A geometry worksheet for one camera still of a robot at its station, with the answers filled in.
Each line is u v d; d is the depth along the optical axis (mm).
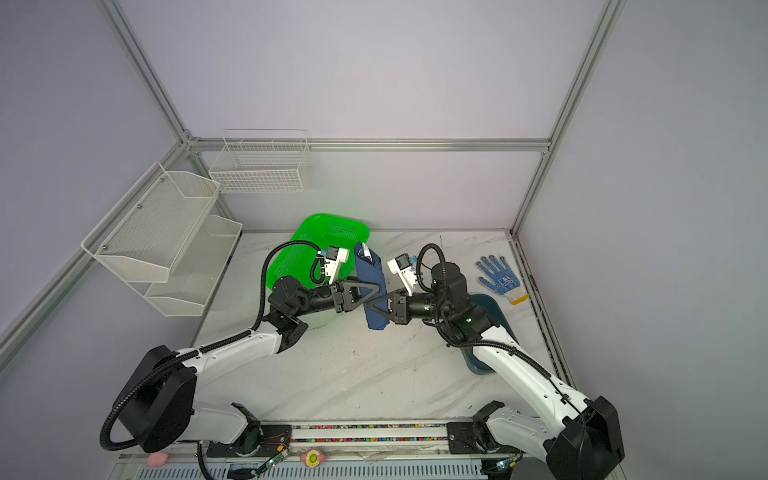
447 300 556
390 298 636
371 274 656
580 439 378
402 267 625
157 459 698
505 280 1048
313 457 673
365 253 674
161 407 409
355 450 732
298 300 602
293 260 656
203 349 481
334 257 648
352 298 623
